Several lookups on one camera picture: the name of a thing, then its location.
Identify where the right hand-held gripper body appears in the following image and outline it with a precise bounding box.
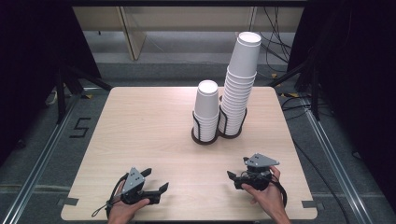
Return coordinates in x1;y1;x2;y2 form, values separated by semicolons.
234;152;280;191

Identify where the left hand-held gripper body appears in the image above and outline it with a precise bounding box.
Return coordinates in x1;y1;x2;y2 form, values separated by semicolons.
120;167;151;205

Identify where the black wire cup holder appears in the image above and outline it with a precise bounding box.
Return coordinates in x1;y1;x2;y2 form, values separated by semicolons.
191;105;248;147

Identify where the short stack of cups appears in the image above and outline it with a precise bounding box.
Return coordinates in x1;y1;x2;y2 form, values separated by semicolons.
192;79;220;143

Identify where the tall stack of cups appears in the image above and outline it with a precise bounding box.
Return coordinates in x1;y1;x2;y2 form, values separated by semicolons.
218;31;262;137

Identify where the person's right hand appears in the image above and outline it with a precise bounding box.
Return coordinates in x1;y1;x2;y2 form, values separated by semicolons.
241;165;289;219

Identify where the person's left hand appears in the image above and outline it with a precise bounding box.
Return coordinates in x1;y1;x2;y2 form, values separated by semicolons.
106;198;151;224

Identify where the black tape strip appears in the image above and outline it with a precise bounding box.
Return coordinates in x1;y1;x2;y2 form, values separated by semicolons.
301;200;325;210

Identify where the black metal stand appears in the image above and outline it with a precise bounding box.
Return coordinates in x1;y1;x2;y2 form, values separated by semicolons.
55;64;114;125
266;59;322;122

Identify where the black curtain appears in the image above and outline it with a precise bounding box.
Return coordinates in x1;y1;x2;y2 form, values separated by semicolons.
0;0;103;166
287;0;396;216

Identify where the light wooden furniture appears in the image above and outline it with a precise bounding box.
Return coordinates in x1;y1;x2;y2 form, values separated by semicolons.
72;6;304;62

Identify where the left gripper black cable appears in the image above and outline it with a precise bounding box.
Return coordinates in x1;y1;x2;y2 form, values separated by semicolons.
91;172;130;218

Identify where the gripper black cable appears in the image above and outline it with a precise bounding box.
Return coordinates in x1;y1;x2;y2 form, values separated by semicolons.
270;174;289;208
91;172;130;218

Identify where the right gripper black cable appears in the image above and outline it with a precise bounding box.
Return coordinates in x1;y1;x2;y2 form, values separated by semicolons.
270;174;289;208

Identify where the black floor cable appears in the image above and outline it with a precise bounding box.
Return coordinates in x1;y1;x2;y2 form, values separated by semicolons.
279;92;351;224

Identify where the metal floor rail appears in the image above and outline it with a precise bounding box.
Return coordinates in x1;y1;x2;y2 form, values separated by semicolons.
302;102;376;224
0;92;82;224

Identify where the bundle of black cables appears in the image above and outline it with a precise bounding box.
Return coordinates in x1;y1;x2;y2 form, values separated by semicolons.
248;6;294;73

